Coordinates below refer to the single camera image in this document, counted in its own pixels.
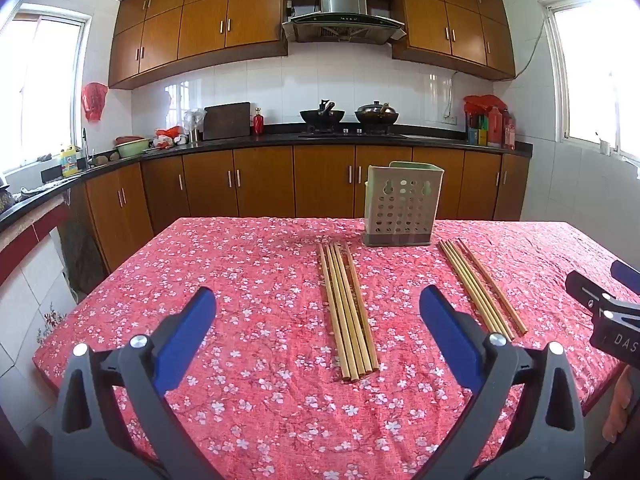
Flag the wooden kitchen cabinets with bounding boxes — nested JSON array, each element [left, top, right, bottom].
[[108, 0, 516, 90], [82, 144, 531, 273]]

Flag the wooden upper kitchen cabinets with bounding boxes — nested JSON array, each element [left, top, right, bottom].
[[108, 0, 516, 90]]

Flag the hanging red plastic bag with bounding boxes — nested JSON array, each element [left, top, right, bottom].
[[81, 81, 109, 122]]

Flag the black kitchen countertop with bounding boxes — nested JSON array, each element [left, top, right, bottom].
[[0, 131, 534, 233]]

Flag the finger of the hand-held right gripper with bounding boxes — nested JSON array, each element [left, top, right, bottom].
[[566, 271, 619, 322], [610, 260, 640, 297]]

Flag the black wok with lid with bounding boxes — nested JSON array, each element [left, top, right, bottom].
[[354, 101, 401, 126]]

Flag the dark wooden cutting board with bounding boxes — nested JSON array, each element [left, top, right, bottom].
[[202, 102, 252, 141]]

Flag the wooden lower kitchen cabinets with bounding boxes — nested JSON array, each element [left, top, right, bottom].
[[82, 144, 531, 273]]

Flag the group of condiment bottles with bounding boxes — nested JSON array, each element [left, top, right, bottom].
[[463, 94, 516, 150]]

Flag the red and white bag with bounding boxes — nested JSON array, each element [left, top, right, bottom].
[[152, 126, 189, 151]]

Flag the window beside condiment bottles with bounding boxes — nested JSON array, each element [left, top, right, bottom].
[[542, 0, 640, 167]]

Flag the red floral tablecloth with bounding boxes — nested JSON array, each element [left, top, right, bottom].
[[32, 216, 640, 480]]

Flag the clear plastic bag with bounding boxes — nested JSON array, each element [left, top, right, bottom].
[[183, 107, 207, 142]]

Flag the person's right hand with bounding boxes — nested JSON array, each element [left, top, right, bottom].
[[602, 366, 640, 443]]

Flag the perforated plastic chopstick holder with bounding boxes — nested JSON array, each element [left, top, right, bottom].
[[361, 161, 446, 248]]

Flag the yellow detergent bottle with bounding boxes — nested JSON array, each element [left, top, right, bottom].
[[60, 144, 81, 177]]

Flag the green basin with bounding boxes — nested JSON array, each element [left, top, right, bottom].
[[114, 137, 151, 159]]

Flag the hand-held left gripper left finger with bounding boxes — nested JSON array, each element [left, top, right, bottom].
[[50, 286, 223, 480]]

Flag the window beside sink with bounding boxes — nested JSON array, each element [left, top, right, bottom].
[[0, 3, 94, 177]]

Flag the gas stove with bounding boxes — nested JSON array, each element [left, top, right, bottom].
[[298, 126, 409, 140]]

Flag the steel range hood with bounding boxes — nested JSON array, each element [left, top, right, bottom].
[[281, 0, 407, 45]]

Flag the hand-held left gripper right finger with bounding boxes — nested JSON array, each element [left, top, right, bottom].
[[415, 285, 587, 480]]

